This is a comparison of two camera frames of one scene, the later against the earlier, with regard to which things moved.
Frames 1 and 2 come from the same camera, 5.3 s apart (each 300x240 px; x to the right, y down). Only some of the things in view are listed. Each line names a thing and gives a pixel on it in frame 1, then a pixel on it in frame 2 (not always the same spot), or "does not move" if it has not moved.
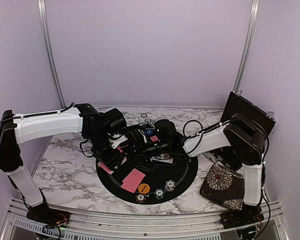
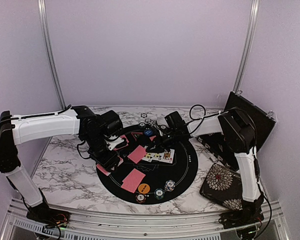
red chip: (140, 198) does not move
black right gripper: (145, 150) -> (160, 146)
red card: (154, 138) does not move
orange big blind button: (144, 188) does not move
